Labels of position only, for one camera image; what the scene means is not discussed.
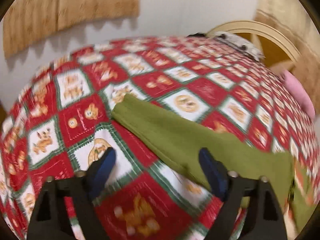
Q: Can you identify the white car print pillow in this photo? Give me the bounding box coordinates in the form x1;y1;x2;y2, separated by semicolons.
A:
214;31;264;61

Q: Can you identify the beige side curtain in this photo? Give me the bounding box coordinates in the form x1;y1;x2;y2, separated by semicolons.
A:
3;0;140;58

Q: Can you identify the beige floral window curtain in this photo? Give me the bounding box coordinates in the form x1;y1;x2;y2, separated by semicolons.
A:
254;0;319;111

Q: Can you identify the red patchwork teddy bedspread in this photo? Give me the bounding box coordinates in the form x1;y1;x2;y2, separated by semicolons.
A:
1;37;319;239

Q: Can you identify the cream wooden headboard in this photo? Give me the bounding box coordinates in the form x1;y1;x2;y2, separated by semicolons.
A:
206;20;300;72

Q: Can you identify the pink pillow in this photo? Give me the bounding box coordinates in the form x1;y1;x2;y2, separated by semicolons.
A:
279;70;316;120

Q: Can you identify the striped green orange cream sweater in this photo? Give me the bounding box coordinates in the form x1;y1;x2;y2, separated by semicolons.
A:
111;94;318;232

